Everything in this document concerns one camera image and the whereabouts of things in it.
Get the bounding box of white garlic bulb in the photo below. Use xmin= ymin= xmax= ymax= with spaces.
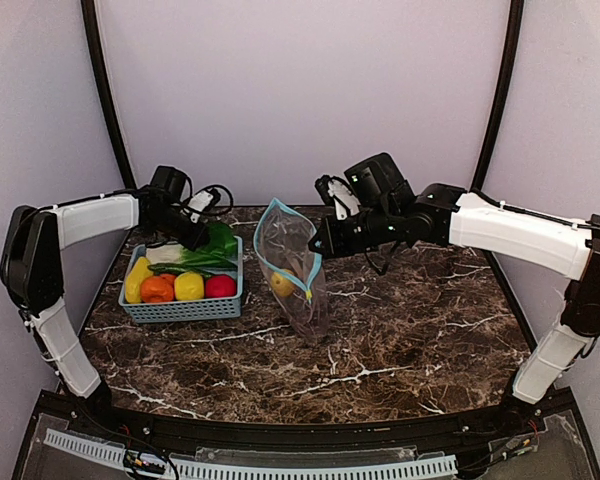
xmin=145 ymin=222 xmax=238 ymax=269

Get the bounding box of clear zip top bag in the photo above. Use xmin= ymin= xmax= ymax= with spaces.
xmin=253 ymin=198 xmax=329 ymax=344

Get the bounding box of yellow mango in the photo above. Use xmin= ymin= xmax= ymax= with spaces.
xmin=270 ymin=269 xmax=296 ymax=298

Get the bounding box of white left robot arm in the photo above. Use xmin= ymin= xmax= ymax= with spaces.
xmin=0 ymin=166 xmax=221 ymax=401

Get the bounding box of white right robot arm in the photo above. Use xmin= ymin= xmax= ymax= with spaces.
xmin=308 ymin=153 xmax=600 ymax=404

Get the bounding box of green cucumber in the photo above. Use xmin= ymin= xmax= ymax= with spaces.
xmin=148 ymin=263 xmax=214 ymax=279

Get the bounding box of small orange tangerine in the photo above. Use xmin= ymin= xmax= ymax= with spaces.
xmin=159 ymin=273 xmax=177 ymax=286

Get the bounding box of yellow lemon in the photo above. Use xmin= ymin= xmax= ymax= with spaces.
xmin=174 ymin=273 xmax=205 ymax=301

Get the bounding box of red apple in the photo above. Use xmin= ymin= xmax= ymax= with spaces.
xmin=205 ymin=274 xmax=237 ymax=299

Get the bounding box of orange fruit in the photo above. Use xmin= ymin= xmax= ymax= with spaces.
xmin=140 ymin=276 xmax=175 ymax=303

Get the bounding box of yellow pear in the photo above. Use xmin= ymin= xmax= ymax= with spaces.
xmin=124 ymin=256 xmax=153 ymax=304

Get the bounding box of light blue plastic basket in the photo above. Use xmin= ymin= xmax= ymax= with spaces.
xmin=117 ymin=235 xmax=244 ymax=325

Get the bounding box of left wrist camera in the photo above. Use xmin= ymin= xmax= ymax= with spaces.
xmin=182 ymin=184 xmax=234 ymax=223

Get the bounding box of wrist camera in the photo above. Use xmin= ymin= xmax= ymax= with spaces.
xmin=314 ymin=175 xmax=360 ymax=221
xmin=182 ymin=184 xmax=234 ymax=223

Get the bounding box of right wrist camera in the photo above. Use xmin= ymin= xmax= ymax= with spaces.
xmin=314 ymin=175 xmax=360 ymax=221

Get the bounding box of black front rail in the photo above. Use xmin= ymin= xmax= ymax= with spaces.
xmin=69 ymin=394 xmax=576 ymax=454

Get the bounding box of light blue cable duct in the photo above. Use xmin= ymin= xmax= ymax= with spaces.
xmin=44 ymin=428 xmax=459 ymax=480

